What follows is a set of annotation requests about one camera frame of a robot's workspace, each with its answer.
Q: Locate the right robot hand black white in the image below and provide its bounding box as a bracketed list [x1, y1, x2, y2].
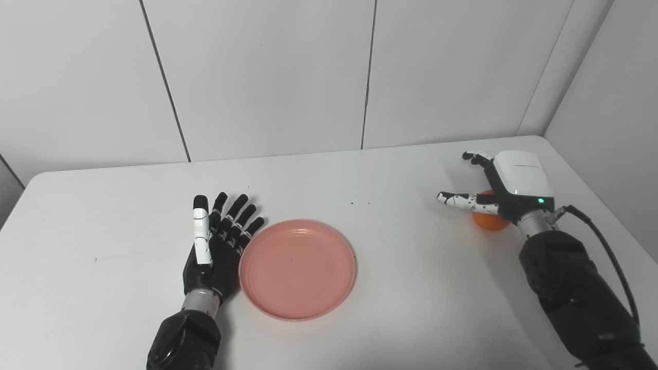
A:
[437, 150, 556, 227]

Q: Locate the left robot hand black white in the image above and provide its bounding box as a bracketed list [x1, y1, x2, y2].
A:
[183, 192, 266, 305]

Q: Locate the orange fruit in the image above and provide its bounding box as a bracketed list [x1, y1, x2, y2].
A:
[472, 190, 510, 231]

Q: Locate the pink round plate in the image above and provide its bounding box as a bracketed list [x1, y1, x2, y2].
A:
[239, 219, 357, 322]

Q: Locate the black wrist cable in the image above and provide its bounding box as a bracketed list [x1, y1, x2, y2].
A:
[547, 205, 641, 326]

